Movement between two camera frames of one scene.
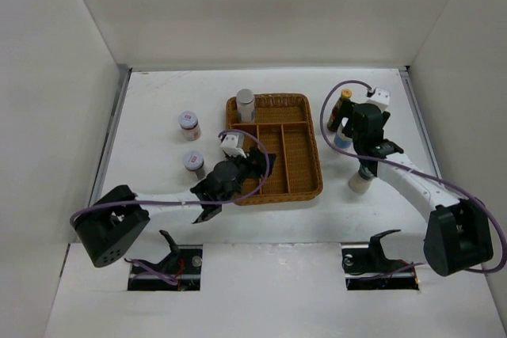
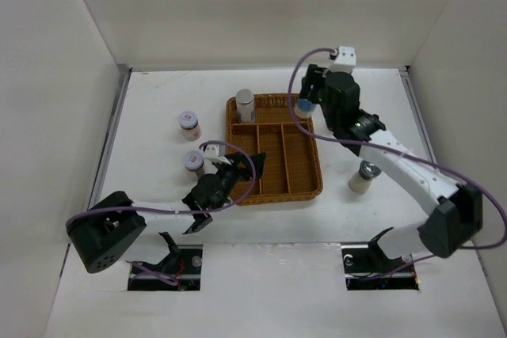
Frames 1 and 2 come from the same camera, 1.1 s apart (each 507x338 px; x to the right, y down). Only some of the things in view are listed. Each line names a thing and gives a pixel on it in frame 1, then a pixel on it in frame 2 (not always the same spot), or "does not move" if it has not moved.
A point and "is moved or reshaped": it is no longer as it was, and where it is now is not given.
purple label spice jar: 245,101 does not move
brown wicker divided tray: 283,127 does not move
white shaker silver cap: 360,181 does not move
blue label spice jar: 341,140 is moved or reshaped
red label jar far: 189,123 does not move
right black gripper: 347,109 to 314,77
